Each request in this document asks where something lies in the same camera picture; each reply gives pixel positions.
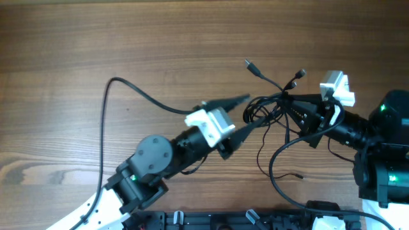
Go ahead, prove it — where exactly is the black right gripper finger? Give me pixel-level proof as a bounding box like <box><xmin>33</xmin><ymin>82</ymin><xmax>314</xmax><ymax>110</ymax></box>
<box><xmin>286</xmin><ymin>101</ymin><xmax>318</xmax><ymax>133</ymax></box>
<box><xmin>282</xmin><ymin>92</ymin><xmax>322</xmax><ymax>104</ymax></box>

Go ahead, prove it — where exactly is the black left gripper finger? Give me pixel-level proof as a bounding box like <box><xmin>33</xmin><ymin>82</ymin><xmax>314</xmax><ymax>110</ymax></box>
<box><xmin>229</xmin><ymin>118</ymin><xmax>265</xmax><ymax>152</ymax></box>
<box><xmin>201</xmin><ymin>94</ymin><xmax>251</xmax><ymax>112</ymax></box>

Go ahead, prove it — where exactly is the black USB-A cable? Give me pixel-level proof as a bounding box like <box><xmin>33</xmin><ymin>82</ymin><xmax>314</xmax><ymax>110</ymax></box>
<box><xmin>242</xmin><ymin>59</ymin><xmax>288</xmax><ymax>127</ymax></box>

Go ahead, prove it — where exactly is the black angled plug cable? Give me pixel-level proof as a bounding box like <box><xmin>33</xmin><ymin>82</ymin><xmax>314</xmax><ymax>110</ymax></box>
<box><xmin>255</xmin><ymin>68</ymin><xmax>307</xmax><ymax>144</ymax></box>

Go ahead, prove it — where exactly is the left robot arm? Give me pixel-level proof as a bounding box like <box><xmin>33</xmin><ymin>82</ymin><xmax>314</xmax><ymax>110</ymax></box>
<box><xmin>51</xmin><ymin>95</ymin><xmax>261</xmax><ymax>229</ymax></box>

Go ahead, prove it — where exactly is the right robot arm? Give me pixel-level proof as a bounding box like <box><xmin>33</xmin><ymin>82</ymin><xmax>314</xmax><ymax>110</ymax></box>
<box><xmin>279</xmin><ymin>89</ymin><xmax>408</xmax><ymax>229</ymax></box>

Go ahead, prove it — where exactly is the black right camera cable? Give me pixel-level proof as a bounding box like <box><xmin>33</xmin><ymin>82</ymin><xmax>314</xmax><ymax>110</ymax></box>
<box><xmin>268</xmin><ymin>98</ymin><xmax>397</xmax><ymax>230</ymax></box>

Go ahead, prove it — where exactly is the black camera cable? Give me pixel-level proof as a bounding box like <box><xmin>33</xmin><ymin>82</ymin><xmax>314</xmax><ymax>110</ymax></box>
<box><xmin>68</xmin><ymin>77</ymin><xmax>196</xmax><ymax>230</ymax></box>
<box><xmin>268</xmin><ymin>98</ymin><xmax>397</xmax><ymax>230</ymax></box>

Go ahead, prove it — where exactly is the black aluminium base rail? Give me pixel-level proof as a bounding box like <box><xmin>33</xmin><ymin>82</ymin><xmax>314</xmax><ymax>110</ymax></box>
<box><xmin>123</xmin><ymin>200</ymin><xmax>364</xmax><ymax>230</ymax></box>

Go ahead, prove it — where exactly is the black left camera cable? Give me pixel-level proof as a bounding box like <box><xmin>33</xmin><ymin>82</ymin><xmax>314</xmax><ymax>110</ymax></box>
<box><xmin>68</xmin><ymin>77</ymin><xmax>196</xmax><ymax>230</ymax></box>

